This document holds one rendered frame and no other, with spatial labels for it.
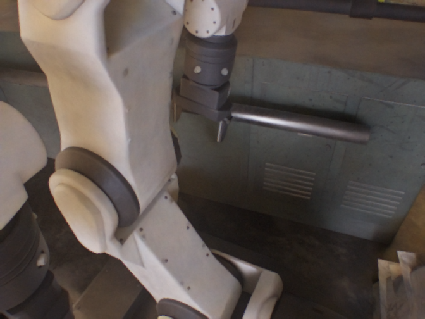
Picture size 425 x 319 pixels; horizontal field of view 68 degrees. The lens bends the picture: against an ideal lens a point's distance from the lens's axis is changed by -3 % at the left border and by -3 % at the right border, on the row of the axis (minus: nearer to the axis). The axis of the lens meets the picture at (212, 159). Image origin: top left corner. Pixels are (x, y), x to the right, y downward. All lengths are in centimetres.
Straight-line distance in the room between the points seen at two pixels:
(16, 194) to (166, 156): 26
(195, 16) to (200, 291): 47
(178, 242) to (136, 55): 36
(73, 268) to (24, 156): 95
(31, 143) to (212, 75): 37
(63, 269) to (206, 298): 66
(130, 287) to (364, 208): 74
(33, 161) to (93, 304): 65
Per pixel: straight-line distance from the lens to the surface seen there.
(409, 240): 131
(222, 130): 65
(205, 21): 51
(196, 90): 61
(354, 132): 84
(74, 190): 44
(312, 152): 99
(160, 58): 39
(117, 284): 89
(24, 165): 26
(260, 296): 67
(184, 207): 99
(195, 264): 63
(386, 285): 111
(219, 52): 55
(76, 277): 117
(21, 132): 26
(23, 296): 34
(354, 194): 108
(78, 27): 30
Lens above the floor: 94
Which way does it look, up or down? 40 degrees down
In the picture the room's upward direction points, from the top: 2 degrees counter-clockwise
